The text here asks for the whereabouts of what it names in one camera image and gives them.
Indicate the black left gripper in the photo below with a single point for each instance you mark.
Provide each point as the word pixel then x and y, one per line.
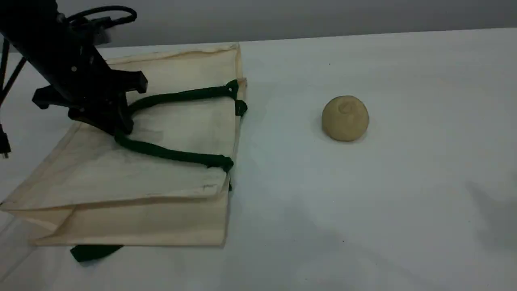
pixel 97 95

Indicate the round egg yolk pastry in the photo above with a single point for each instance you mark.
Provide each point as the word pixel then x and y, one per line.
pixel 345 119

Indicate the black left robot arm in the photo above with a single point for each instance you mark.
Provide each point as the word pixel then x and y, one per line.
pixel 36 28

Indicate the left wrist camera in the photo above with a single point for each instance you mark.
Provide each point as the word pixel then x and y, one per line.
pixel 101 37

